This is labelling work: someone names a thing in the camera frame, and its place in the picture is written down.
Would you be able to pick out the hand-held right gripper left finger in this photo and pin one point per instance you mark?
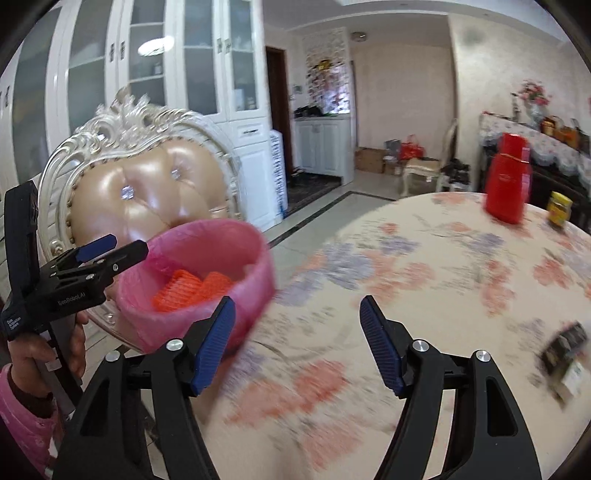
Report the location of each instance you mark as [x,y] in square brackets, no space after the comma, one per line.
[214,341]

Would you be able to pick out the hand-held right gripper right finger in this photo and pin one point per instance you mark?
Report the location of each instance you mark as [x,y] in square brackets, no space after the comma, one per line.
[383,350]

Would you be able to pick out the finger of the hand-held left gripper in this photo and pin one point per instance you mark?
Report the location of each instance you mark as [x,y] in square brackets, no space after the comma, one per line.
[97,247]
[127,258]

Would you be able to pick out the tall orange foam net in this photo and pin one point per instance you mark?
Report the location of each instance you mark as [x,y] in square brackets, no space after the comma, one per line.
[217,285]

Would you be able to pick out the round orange foam net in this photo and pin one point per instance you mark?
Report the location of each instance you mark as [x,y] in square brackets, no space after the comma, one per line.
[178,290]

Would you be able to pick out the bin with pink bag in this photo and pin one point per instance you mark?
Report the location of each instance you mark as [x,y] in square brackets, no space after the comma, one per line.
[251,281]

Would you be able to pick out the person's left hand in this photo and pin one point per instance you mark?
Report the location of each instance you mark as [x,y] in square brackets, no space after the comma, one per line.
[27,364]

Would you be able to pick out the beige tufted ornate chair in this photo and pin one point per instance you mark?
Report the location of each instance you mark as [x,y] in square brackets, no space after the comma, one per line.
[152,189]

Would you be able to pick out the floral tablecloth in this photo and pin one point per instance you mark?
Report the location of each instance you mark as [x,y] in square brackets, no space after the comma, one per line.
[415,277]

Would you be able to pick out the white stacked storage unit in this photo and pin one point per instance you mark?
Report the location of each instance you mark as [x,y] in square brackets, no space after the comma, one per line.
[278,175]

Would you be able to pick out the dark floor mat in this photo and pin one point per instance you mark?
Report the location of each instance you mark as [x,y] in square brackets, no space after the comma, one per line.
[314,187]

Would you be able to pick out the small black box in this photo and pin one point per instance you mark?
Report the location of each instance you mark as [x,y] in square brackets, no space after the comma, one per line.
[563,346]

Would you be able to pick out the white dining chair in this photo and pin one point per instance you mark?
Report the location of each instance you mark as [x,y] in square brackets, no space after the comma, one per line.
[427,173]

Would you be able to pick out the long white carton box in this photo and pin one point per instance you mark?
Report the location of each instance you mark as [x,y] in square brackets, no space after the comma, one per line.
[572,383]

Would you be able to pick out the cardboard box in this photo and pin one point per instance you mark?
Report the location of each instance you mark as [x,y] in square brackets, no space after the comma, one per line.
[369,159]

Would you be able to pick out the red gift bag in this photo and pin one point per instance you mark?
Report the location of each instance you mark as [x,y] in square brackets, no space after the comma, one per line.
[412,148]

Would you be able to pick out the red thermos flask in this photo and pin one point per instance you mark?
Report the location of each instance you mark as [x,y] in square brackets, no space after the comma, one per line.
[508,184]

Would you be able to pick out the dark wooden door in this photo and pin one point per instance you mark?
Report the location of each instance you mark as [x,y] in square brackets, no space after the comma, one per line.
[279,115]

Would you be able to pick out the tall white glass-door cabinet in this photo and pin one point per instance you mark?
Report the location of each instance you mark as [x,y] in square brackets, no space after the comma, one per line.
[198,60]

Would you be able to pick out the low white cabinet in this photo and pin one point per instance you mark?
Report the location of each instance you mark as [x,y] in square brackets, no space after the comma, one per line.
[323,147]

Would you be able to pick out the yellow-lid glass jar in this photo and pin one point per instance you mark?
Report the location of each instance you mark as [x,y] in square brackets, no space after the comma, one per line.
[559,210]

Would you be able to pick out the black sideboard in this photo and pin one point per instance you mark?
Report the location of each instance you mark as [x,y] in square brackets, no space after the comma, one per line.
[554,184]

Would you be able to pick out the lace floral sideboard cloth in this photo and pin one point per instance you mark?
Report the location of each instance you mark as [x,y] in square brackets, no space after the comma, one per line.
[554,150]

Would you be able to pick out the woven gift baskets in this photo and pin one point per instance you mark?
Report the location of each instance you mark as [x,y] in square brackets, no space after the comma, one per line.
[561,131]

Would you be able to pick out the vase of pink flowers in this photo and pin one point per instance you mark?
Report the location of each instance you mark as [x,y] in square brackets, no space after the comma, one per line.
[534,99]

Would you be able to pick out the round ceiling light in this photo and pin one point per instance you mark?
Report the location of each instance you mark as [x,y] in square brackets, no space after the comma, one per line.
[358,36]

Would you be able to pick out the wall photo collage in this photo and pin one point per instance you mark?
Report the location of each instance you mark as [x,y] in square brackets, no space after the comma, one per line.
[330,87]

